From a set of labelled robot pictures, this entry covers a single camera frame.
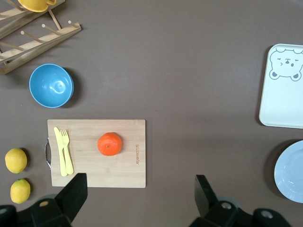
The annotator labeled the yellow plastic fork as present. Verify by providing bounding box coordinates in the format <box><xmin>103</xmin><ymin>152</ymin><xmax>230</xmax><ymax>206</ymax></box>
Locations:
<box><xmin>59</xmin><ymin>129</ymin><xmax>74</xmax><ymax>175</ymax></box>

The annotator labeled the bamboo cutting board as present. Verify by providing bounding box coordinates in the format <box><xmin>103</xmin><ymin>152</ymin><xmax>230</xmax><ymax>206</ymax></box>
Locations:
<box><xmin>45</xmin><ymin>119</ymin><xmax>147</xmax><ymax>189</ymax></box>

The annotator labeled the cream bear print tray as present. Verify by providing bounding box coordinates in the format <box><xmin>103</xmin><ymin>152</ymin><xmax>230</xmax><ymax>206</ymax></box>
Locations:
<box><xmin>258</xmin><ymin>43</ymin><xmax>303</xmax><ymax>130</ymax></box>

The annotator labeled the yellow plastic knife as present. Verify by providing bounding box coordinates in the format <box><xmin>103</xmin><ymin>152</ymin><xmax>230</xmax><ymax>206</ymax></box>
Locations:
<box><xmin>53</xmin><ymin>127</ymin><xmax>68</xmax><ymax>177</ymax></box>

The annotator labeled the wooden peg dish rack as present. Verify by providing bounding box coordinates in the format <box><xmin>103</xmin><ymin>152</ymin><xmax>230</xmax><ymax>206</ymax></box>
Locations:
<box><xmin>0</xmin><ymin>0</ymin><xmax>82</xmax><ymax>75</ymax></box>

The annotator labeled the blue bowl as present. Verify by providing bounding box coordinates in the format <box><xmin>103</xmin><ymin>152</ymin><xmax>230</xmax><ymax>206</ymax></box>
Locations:
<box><xmin>29</xmin><ymin>63</ymin><xmax>75</xmax><ymax>109</ymax></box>

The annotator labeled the yellow cup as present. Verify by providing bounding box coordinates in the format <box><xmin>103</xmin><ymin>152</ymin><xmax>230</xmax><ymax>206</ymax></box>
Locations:
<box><xmin>18</xmin><ymin>0</ymin><xmax>57</xmax><ymax>13</ymax></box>

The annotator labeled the orange mandarin fruit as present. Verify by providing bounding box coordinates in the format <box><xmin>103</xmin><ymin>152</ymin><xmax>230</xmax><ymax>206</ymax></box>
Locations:
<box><xmin>97</xmin><ymin>132</ymin><xmax>123</xmax><ymax>157</ymax></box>

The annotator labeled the pale lilac round plate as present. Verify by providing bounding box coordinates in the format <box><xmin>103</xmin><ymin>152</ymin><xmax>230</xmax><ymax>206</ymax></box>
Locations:
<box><xmin>274</xmin><ymin>140</ymin><xmax>303</xmax><ymax>203</ymax></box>

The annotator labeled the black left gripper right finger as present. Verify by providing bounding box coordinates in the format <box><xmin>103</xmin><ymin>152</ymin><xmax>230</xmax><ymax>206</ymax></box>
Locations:
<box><xmin>194</xmin><ymin>175</ymin><xmax>220</xmax><ymax>219</ymax></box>

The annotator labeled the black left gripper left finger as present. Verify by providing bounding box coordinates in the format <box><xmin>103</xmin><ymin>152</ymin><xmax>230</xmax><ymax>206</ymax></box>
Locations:
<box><xmin>54</xmin><ymin>173</ymin><xmax>88</xmax><ymax>224</ymax></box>

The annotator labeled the yellow lemon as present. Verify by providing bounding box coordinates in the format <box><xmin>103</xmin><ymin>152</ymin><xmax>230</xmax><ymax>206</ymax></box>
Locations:
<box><xmin>10</xmin><ymin>179</ymin><xmax>31</xmax><ymax>204</ymax></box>
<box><xmin>4</xmin><ymin>148</ymin><xmax>28</xmax><ymax>174</ymax></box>

